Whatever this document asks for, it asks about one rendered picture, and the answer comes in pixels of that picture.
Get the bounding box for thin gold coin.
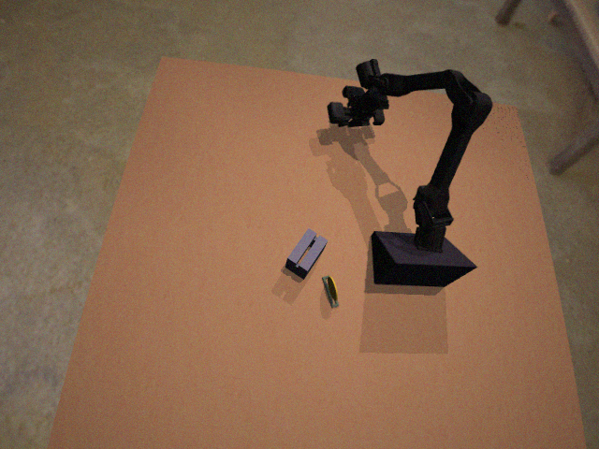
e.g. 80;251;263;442
328;276;338;301

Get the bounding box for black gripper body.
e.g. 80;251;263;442
328;94;385;125

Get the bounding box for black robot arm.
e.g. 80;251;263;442
342;59;493;253

